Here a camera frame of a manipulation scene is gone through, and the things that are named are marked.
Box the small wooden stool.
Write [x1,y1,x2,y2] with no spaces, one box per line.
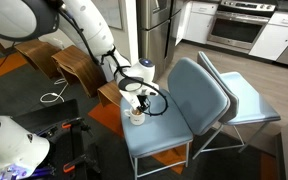
[97,81,121,106]

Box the near blue chair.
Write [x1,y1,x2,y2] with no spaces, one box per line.
[120,57,230,170]

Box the orange black clamp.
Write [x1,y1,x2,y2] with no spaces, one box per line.
[63,154,101,173]
[61,117,93,136]

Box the lower orange black clamp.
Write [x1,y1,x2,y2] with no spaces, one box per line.
[63,154,101,173]

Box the white cabinet left of oven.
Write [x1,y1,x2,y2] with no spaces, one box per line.
[176,1,218,44]

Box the orange and grey rug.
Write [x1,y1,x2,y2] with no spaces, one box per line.
[0,54,278,180]

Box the white cable on floor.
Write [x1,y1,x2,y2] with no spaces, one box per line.
[39,78,70,104]

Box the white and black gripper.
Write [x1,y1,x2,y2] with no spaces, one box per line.
[117,77,159,114]

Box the upper orange black clamp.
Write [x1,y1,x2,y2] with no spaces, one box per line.
[61,117,93,136]

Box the blue chair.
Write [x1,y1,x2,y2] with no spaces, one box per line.
[193,51,281,158]
[120,57,230,170]

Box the white cabinet right of oven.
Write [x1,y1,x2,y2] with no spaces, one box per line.
[249,12,288,61]

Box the white cabinet of oven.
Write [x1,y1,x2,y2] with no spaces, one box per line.
[176,1,218,44]
[249,12,288,61]

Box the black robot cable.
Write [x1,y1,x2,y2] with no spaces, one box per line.
[58,4,169,117]

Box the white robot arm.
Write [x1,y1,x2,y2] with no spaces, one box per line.
[0,0,158,180]

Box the middle wooden stool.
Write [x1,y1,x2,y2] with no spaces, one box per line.
[52,45,106,97]

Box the far wooden stool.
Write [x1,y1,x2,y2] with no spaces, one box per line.
[15,39,60,78]

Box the stainless steel refrigerator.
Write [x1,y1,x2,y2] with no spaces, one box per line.
[136,0,186,80]

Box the far blue chair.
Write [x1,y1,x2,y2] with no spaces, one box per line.
[193,51,281,158]

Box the whiteboard on wall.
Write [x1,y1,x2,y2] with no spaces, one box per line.
[91,0,123,30]

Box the white ceramic mug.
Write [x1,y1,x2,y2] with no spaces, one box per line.
[124,108,145,126]

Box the orange marker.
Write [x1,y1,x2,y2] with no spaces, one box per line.
[136,107,141,115]

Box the stainless steel oven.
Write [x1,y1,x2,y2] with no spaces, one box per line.
[207,0,278,50]

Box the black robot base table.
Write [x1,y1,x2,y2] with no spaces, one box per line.
[15,99,101,180]

